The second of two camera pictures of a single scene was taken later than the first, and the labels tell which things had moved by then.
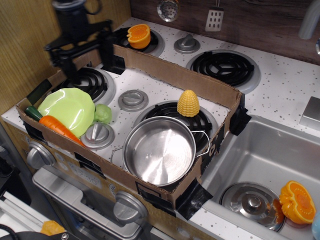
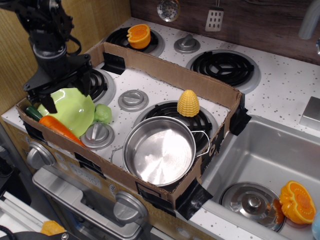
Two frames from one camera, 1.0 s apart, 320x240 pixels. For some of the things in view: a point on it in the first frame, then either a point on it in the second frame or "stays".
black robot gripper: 76,29 -> 57,69
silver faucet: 310,20 stays
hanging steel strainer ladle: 167,10 stays
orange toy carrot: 53,124 stays
